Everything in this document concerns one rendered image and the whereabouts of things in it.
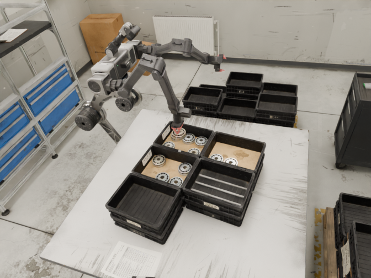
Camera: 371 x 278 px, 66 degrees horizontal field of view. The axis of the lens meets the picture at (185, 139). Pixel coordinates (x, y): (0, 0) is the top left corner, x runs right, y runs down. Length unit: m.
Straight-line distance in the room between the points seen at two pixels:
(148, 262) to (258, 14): 3.79
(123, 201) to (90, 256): 0.39
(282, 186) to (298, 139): 0.52
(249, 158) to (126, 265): 1.10
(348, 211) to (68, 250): 2.14
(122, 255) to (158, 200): 0.40
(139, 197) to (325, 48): 3.72
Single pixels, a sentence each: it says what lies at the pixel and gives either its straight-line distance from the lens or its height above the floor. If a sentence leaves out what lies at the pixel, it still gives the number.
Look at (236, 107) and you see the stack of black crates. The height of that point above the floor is 0.38.
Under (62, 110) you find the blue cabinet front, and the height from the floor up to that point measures 0.41.
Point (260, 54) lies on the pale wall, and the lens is 4.92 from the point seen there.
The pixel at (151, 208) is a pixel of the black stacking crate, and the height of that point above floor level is 0.83.
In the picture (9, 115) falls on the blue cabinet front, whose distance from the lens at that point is 3.36.
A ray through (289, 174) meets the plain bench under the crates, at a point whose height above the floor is 0.70.
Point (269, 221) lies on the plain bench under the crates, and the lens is 2.00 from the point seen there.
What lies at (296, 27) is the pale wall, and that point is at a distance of 4.72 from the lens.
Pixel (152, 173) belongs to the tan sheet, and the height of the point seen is 0.83.
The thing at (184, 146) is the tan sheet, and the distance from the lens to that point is 2.25.
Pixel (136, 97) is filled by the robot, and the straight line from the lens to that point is 2.31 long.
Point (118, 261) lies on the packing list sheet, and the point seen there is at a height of 0.70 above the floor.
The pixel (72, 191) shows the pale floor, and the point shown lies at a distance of 3.39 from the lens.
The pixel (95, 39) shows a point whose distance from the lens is 5.35.
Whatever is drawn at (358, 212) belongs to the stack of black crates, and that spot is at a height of 0.27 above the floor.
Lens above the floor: 2.39
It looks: 43 degrees down
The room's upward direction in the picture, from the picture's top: 8 degrees counter-clockwise
